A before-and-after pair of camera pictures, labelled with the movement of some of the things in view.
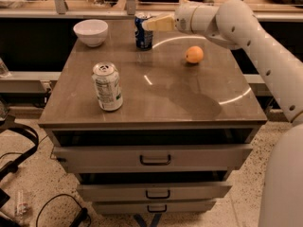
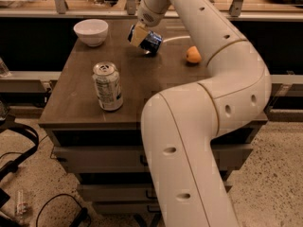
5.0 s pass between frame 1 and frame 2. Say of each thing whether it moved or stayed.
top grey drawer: stayed
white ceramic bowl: stayed
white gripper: moved
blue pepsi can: moved
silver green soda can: stayed
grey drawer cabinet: stayed
